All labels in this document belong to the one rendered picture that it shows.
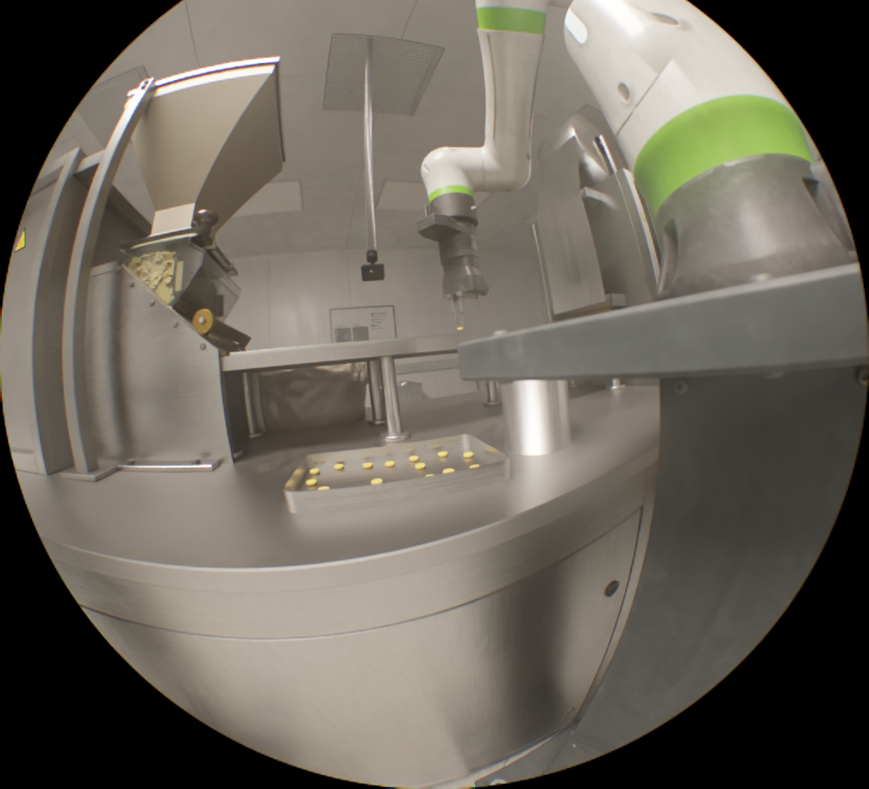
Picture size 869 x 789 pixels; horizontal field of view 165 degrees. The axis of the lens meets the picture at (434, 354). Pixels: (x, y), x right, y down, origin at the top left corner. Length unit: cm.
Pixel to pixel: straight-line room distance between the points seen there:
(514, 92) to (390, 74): 160
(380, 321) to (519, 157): 387
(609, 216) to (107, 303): 107
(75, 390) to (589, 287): 101
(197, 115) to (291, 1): 133
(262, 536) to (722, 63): 39
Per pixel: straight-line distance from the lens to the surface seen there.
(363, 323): 429
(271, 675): 30
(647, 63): 20
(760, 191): 15
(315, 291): 438
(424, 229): 54
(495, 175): 65
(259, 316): 442
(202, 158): 64
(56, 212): 66
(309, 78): 218
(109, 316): 57
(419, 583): 22
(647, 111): 18
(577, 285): 82
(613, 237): 83
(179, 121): 70
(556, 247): 88
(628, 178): 84
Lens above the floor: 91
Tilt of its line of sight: 2 degrees up
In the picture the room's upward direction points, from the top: 6 degrees counter-clockwise
